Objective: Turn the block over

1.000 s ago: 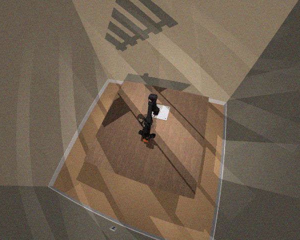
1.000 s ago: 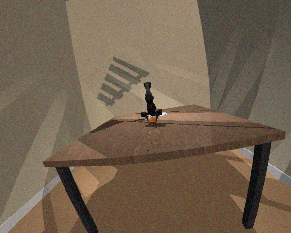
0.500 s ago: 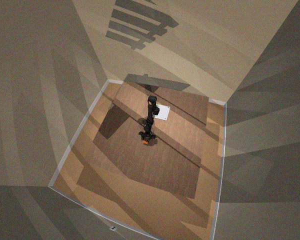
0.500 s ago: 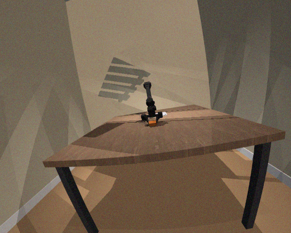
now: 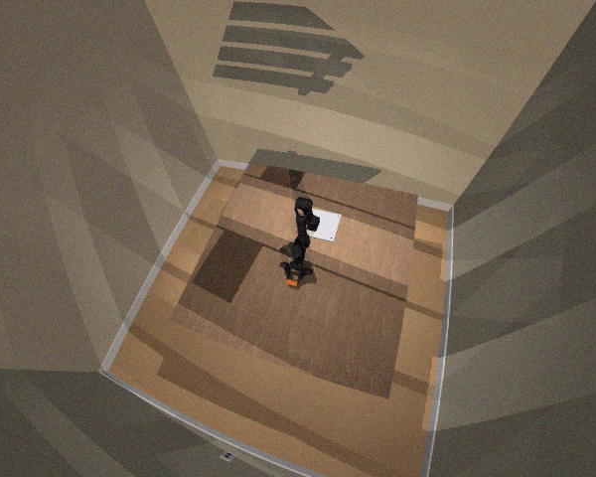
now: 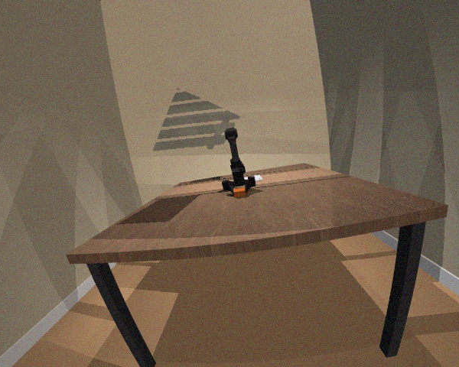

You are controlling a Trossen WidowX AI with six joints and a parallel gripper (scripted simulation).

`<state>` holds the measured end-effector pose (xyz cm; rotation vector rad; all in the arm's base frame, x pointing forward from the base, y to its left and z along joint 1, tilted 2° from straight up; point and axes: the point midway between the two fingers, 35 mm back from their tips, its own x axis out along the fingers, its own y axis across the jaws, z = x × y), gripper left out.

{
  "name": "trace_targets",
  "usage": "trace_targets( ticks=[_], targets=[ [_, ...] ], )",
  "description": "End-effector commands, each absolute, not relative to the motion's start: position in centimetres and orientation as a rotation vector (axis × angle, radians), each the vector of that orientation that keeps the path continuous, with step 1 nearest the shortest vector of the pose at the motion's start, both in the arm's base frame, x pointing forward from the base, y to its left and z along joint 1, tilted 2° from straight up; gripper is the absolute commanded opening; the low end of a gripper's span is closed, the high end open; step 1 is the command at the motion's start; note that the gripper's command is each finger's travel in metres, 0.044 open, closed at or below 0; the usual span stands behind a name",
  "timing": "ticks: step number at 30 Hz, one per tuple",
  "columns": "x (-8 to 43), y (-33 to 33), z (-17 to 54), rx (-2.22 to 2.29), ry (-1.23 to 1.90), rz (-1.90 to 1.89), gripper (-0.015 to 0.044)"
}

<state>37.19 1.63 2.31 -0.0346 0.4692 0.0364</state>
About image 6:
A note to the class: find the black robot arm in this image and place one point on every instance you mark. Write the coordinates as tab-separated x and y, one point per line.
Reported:
237	167

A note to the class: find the orange block with dark square face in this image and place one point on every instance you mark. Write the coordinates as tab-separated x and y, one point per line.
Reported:
239	192

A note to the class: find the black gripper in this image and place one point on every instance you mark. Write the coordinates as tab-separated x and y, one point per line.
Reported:
238	181

